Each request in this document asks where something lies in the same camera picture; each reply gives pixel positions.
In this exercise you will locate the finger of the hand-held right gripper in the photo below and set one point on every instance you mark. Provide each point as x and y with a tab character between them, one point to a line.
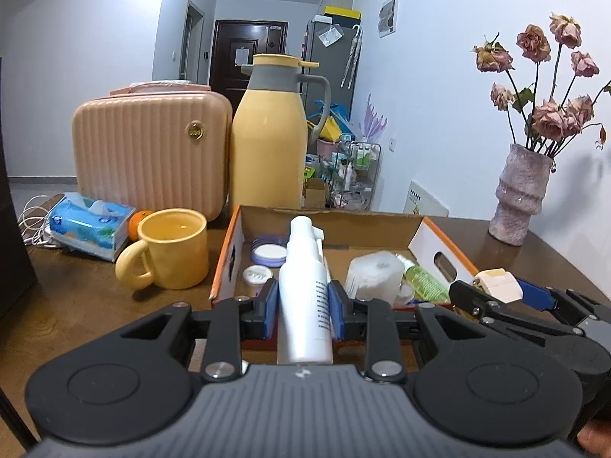
537	295
465	298

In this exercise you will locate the dark brown entrance door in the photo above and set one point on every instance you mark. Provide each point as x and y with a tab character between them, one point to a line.
224	81

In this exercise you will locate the yellow thermos jug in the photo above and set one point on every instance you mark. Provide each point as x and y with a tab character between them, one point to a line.
267	152

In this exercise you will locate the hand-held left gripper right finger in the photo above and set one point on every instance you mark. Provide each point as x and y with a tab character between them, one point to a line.
335	306

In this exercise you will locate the translucent white plastic box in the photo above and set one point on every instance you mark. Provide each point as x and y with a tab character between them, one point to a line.
374	274

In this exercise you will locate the blue tissue pack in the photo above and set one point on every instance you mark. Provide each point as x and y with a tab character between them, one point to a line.
86	233

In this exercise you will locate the white wall fuse box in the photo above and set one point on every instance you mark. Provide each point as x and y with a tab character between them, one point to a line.
388	15

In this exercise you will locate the red cardboard box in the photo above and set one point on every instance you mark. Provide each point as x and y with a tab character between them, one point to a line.
429	243

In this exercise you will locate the blue yellow plastic bags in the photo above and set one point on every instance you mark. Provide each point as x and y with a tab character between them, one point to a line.
334	126

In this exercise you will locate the hanging folded umbrella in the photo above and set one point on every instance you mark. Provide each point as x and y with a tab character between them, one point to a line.
352	57

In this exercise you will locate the dried pink roses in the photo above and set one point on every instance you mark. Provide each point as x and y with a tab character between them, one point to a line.
549	119

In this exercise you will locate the pink textured vase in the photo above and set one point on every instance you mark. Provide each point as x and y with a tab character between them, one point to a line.
520	195

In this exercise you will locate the yellow black box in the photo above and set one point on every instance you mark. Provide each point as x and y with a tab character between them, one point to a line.
341	11

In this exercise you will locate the metal storage cart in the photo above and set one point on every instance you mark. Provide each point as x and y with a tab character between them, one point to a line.
358	171

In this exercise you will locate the clear plastic packet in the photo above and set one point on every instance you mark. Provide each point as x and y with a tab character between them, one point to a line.
330	35

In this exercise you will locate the purple lid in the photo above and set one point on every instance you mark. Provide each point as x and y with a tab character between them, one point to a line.
267	252

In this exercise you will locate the grey refrigerator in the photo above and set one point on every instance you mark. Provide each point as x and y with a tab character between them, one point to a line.
315	62

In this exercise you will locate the purple wall sticker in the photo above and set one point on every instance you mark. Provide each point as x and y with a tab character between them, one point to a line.
375	119

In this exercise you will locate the grey interior door frame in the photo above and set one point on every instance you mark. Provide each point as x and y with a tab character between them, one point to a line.
191	40

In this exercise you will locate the person's right hand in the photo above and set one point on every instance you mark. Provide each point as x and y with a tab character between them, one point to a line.
595	439

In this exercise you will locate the white paper notice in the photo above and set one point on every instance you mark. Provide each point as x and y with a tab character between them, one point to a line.
242	56

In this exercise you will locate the small white round tin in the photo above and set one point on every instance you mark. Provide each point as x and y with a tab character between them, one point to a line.
257	275

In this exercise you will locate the orange fruit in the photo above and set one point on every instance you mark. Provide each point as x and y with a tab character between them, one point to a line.
136	223

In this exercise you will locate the yellow mug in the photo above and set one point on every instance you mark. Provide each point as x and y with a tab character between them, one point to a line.
176	253

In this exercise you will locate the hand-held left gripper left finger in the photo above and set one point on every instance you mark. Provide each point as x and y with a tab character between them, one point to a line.
271	305

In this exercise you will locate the cream cube bottle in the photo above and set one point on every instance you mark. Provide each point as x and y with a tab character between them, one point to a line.
499	284

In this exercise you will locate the pink ribbed hard case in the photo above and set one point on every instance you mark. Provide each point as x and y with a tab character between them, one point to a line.
143	152

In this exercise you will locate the green spray bottle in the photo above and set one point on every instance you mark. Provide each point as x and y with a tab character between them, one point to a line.
425	281

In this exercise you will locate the white spray bottle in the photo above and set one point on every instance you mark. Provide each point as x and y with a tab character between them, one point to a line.
303	305

